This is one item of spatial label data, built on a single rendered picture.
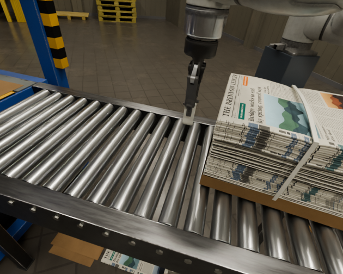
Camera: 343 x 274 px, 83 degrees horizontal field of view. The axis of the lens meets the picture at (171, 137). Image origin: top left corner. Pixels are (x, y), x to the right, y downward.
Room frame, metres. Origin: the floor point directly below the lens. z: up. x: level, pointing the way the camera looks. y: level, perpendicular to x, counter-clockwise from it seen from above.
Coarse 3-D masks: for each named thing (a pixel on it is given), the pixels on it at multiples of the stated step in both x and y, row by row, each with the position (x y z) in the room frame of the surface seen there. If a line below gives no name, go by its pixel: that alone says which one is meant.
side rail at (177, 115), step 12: (36, 84) 0.84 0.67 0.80; (48, 84) 0.85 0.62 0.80; (84, 96) 0.77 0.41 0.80; (96, 96) 0.79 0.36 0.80; (132, 108) 0.72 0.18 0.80; (144, 108) 0.73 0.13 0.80; (156, 108) 0.74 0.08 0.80; (156, 120) 0.70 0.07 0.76; (204, 120) 0.69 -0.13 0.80; (216, 120) 0.70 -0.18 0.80; (168, 132) 0.69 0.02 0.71; (204, 132) 0.66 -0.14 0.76
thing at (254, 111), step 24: (240, 96) 0.46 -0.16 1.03; (264, 96) 0.47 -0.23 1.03; (240, 120) 0.35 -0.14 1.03; (264, 120) 0.36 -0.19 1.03; (288, 120) 0.37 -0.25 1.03; (216, 144) 0.35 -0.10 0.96; (240, 144) 0.33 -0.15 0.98; (264, 144) 0.32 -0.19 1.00; (288, 144) 0.31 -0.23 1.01; (216, 168) 0.35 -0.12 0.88; (240, 168) 0.33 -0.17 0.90; (264, 168) 0.32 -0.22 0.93
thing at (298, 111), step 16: (288, 96) 0.50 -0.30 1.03; (304, 96) 0.51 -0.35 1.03; (304, 112) 0.42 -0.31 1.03; (304, 128) 0.34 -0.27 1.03; (320, 128) 0.35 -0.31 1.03; (304, 144) 0.30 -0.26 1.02; (320, 144) 0.30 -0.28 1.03; (288, 160) 0.31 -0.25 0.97; (320, 160) 0.29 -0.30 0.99; (288, 176) 0.30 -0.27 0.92; (304, 176) 0.30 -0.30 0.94; (272, 192) 0.31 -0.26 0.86; (288, 192) 0.30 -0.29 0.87
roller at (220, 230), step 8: (216, 192) 0.34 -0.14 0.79; (224, 192) 0.33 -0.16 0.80; (216, 200) 0.31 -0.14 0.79; (224, 200) 0.31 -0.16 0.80; (216, 208) 0.29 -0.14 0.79; (224, 208) 0.29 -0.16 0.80; (216, 216) 0.26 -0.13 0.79; (224, 216) 0.26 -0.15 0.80; (216, 224) 0.24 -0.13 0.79; (224, 224) 0.24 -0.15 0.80; (216, 232) 0.22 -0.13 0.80; (224, 232) 0.22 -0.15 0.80; (224, 240) 0.20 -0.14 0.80
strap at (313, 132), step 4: (296, 88) 0.54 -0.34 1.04; (300, 92) 0.50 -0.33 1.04; (300, 96) 0.47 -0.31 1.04; (304, 100) 0.45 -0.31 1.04; (304, 104) 0.43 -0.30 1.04; (304, 108) 0.41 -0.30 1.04; (308, 108) 0.41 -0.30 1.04; (308, 112) 0.39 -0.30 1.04; (308, 116) 0.38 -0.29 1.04; (312, 116) 0.38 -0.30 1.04; (308, 120) 0.37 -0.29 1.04; (312, 120) 0.36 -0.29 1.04; (312, 124) 0.35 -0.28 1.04; (312, 128) 0.34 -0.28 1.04; (312, 132) 0.32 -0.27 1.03; (316, 132) 0.33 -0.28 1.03; (312, 136) 0.31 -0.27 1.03; (316, 136) 0.31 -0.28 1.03; (316, 140) 0.30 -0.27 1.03
